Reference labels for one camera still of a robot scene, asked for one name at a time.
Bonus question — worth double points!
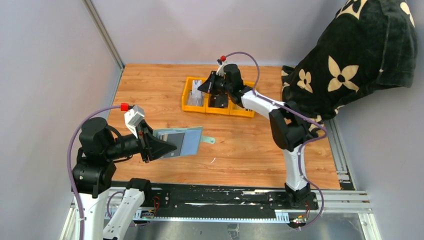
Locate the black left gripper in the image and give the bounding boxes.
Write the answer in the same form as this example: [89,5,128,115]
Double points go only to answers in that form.
[105,118,178,161]

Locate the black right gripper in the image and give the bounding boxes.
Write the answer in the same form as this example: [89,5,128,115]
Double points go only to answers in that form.
[198,70,233,95]

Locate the white silver credit card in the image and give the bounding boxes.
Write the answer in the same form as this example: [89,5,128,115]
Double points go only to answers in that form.
[191,79,203,100]

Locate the black credit card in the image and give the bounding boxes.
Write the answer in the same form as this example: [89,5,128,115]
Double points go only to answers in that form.
[162,132,185,159]

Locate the mint green leather card holder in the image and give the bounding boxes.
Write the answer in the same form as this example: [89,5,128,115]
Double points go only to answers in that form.
[153,126,216,159]

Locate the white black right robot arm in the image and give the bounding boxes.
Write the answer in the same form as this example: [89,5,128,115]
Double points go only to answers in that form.
[197,63,318,210]

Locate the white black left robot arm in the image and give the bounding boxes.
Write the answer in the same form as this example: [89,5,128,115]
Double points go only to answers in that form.
[71,117,177,240]

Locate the silver cards in bin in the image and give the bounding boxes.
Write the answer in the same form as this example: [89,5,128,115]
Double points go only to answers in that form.
[186,89,205,107]

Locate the yellow left plastic bin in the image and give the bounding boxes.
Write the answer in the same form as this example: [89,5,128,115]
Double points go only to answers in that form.
[181,76,208,113]

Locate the yellow middle plastic bin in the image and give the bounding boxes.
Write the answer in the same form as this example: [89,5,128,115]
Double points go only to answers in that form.
[205,79,230,116]

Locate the black floral blanket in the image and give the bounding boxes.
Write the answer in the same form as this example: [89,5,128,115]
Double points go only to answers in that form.
[281,0,418,138]

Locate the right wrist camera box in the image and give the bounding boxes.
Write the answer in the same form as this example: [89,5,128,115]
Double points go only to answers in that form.
[216,55,227,77]

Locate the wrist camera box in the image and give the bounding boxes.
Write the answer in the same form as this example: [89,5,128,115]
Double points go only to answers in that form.
[124,105,145,139]
[216,55,227,77]

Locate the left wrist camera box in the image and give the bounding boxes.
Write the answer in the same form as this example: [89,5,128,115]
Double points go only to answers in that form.
[124,105,145,139]

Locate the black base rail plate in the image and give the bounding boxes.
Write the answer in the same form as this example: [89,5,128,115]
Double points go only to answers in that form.
[112,180,332,223]

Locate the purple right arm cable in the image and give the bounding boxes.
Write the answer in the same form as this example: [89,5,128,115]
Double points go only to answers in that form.
[225,51,329,229]

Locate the aluminium frame post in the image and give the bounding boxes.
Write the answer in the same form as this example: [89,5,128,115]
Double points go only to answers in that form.
[82,0,125,72]

